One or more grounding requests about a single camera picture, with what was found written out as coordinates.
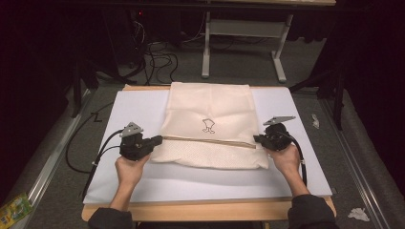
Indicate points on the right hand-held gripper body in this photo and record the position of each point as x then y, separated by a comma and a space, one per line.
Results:
277, 138

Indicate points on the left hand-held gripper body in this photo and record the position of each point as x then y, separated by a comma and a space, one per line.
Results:
133, 148

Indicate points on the cream mesh laundry bag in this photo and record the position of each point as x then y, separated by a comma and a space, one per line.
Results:
210, 149

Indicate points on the person's right hand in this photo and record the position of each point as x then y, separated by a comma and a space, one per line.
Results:
288, 159

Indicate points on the person's left hand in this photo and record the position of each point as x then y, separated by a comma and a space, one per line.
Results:
130, 173

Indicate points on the small crumpled white paper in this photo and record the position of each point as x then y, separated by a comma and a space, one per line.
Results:
315, 121

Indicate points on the white foam board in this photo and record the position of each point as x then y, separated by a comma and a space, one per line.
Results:
178, 187

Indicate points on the black metal stand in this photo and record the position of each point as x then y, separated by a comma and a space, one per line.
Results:
338, 101
76, 95

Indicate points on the large crumpled white tissue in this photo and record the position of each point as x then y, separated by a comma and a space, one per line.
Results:
358, 214

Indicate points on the green printed packet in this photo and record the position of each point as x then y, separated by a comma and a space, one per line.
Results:
14, 211

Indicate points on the metal floor rail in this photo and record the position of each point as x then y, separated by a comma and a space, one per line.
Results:
353, 171
47, 171

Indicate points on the white metal desk frame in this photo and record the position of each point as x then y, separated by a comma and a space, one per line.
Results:
245, 28

